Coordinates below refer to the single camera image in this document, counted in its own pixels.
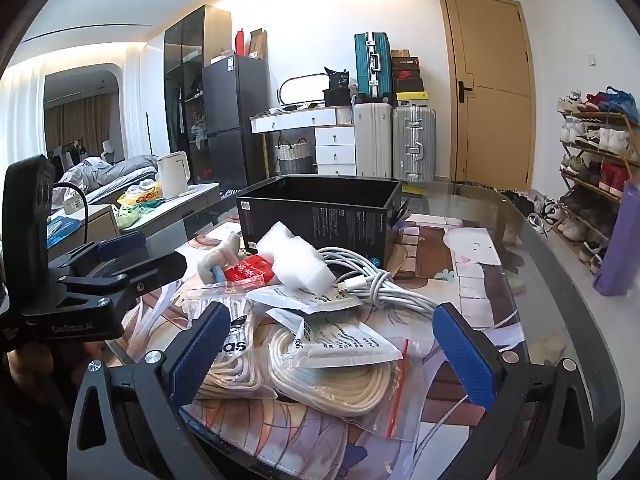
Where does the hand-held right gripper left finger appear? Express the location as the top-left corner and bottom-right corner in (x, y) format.
(67, 301), (233, 480)

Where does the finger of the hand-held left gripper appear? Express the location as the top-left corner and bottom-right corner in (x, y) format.
(50, 233), (147, 277)
(59, 252), (189, 319)

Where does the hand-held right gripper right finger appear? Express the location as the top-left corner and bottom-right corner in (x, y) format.
(432, 302), (599, 480)

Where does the rope bag with black logo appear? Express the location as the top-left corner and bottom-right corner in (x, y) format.
(186, 280), (281, 402)

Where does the red packet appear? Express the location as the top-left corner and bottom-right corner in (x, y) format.
(224, 255), (277, 286)

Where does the white cable bundle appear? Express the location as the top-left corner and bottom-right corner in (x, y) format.
(317, 246), (441, 328)

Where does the white foam wrap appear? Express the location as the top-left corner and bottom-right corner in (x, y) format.
(256, 221), (335, 302)

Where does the rope bag with red seal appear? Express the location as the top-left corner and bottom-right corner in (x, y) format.
(266, 307), (417, 442)

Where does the black cardboard box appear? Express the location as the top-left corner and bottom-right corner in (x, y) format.
(235, 176), (404, 269)

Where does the person's left hand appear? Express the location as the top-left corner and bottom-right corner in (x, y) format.
(5, 342), (104, 391)

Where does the green plastic bag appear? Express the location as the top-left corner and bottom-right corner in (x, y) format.
(112, 204), (147, 229)

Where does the white low counter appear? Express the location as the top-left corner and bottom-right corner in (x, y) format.
(75, 182), (222, 248)

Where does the yellow snack bag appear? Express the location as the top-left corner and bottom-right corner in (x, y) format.
(117, 182), (164, 206)

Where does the grey bedding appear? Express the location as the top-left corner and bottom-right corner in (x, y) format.
(54, 154), (162, 202)

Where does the white electric kettle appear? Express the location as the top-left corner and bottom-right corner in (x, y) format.
(157, 151), (192, 199)

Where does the brown curtain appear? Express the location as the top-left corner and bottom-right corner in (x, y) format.
(44, 91), (114, 157)

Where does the pile of shoes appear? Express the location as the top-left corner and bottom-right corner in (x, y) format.
(499, 187), (567, 233)

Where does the woven laundry basket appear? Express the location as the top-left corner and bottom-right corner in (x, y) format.
(276, 137), (316, 177)

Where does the dark grey refrigerator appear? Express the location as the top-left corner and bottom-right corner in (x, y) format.
(202, 55), (271, 192)

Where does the purple bag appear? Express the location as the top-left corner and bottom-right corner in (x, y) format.
(593, 152), (640, 297)

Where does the dark glass cabinet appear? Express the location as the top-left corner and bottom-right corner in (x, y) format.
(163, 4), (232, 173)

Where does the white vanity desk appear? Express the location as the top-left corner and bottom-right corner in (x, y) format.
(249, 106), (357, 179)

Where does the silver suitcase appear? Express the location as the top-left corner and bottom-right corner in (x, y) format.
(392, 104), (437, 184)

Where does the oval mirror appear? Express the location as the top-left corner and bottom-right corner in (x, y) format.
(277, 73), (334, 107)

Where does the white suitcase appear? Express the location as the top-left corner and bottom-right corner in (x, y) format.
(352, 102), (394, 179)

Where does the shoe rack with shoes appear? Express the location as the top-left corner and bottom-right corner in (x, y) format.
(556, 86), (640, 277)

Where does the brown cardboard box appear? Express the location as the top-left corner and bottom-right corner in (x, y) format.
(248, 28), (269, 60)

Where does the wooden door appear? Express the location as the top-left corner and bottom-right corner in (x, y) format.
(438, 0), (534, 189)

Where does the red and black shoe box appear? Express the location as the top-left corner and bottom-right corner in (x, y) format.
(391, 57), (424, 94)

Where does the teal suitcase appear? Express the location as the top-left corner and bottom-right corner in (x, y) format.
(354, 32), (393, 102)

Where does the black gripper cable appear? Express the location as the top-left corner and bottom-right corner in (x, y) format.
(51, 183), (92, 247)

